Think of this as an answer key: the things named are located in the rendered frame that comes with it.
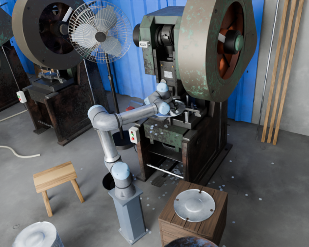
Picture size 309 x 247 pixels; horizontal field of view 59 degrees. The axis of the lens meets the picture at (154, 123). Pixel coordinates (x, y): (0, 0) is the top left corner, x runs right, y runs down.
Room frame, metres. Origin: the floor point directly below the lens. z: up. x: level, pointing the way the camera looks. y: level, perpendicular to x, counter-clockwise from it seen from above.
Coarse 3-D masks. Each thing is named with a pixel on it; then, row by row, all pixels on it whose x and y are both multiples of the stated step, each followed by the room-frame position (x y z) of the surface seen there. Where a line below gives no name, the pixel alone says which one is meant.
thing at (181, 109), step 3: (180, 102) 2.05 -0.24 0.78; (180, 105) 2.00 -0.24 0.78; (180, 108) 1.95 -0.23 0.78; (183, 108) 1.95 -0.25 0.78; (180, 111) 1.90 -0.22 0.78; (156, 114) 1.90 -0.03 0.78; (159, 114) 1.90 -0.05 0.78; (162, 114) 1.89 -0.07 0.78; (165, 114) 1.88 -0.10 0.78; (177, 114) 1.86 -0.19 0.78
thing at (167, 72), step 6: (162, 60) 2.06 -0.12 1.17; (168, 60) 2.04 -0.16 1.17; (162, 66) 2.04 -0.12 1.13; (168, 66) 2.01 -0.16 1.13; (162, 72) 2.05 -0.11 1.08; (168, 72) 2.01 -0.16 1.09; (162, 78) 2.05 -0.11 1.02; (168, 78) 2.01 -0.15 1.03; (174, 78) 1.98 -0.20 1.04; (168, 84) 2.02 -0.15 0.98; (174, 84) 1.98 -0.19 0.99; (180, 84) 2.01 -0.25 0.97; (174, 90) 1.98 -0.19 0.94; (180, 90) 2.01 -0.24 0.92
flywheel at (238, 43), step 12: (228, 12) 1.92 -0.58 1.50; (240, 12) 2.03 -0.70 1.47; (228, 24) 1.93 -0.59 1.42; (240, 24) 2.05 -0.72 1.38; (228, 36) 1.75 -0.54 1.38; (240, 36) 1.75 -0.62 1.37; (228, 48) 1.73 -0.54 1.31; (240, 48) 1.75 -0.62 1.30; (228, 60) 1.96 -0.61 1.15; (228, 72) 1.92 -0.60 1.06
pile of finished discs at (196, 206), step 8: (184, 192) 1.44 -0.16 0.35; (192, 192) 1.43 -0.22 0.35; (176, 200) 1.37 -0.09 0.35; (184, 200) 1.36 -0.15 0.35; (192, 200) 1.35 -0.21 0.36; (200, 200) 1.34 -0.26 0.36; (208, 200) 1.33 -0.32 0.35; (176, 208) 1.30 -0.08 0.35; (184, 208) 1.29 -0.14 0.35; (192, 208) 1.28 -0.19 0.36; (200, 208) 1.27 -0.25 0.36; (208, 208) 1.27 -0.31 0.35; (184, 216) 1.22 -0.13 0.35; (192, 216) 1.22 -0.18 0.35; (200, 216) 1.21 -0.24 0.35; (208, 216) 1.20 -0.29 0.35
